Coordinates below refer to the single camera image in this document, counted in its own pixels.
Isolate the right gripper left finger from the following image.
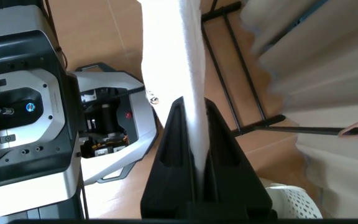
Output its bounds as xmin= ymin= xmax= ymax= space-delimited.
xmin=140 ymin=96 xmax=199 ymax=220

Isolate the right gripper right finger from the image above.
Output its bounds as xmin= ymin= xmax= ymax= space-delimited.
xmin=202 ymin=97 xmax=278 ymax=220

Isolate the white shirt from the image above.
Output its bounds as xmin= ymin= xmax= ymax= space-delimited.
xmin=136 ymin=0 xmax=211 ymax=185

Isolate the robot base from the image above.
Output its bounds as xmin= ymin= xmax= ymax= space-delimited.
xmin=0 ymin=0 xmax=160 ymax=224

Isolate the white laundry basket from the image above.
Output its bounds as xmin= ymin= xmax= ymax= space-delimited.
xmin=264 ymin=183 xmax=323 ymax=220

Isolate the black clothes rack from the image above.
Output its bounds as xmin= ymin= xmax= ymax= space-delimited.
xmin=200 ymin=0 xmax=358 ymax=142

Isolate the beige curtain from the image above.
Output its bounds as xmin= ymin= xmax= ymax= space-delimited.
xmin=239 ymin=0 xmax=318 ymax=57
xmin=253 ymin=0 xmax=358 ymax=219

